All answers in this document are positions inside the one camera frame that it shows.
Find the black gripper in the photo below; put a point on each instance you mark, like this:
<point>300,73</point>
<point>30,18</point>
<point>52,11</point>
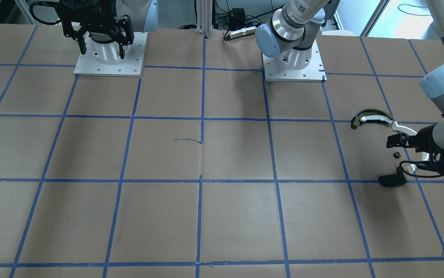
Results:
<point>76,30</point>
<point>427,139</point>

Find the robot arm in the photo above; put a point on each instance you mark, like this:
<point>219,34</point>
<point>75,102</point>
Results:
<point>144,16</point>
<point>290,28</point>

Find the white curved plastic part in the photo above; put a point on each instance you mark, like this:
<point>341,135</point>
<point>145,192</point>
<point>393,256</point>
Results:
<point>406,130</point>

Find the small black plastic part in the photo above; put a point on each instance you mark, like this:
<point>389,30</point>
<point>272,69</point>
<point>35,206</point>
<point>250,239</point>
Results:
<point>392,180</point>

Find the olive curved brake shoe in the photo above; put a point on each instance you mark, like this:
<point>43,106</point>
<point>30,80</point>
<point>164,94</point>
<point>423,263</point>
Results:
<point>371,115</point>

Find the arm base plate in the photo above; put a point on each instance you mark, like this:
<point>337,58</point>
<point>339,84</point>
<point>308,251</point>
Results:
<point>104,59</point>
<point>295,65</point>

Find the aluminium frame post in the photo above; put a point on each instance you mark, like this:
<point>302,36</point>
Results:
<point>204,17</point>

